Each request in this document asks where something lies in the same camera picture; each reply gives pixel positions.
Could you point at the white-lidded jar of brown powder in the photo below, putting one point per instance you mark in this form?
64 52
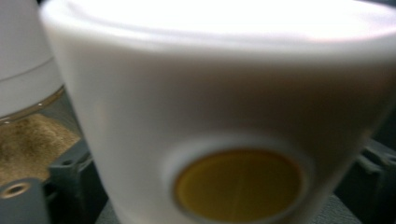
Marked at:
25 46
186 93

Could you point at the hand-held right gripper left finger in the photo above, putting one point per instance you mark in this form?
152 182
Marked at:
68 186

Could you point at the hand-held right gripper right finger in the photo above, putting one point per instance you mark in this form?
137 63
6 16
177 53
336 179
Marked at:
376 183

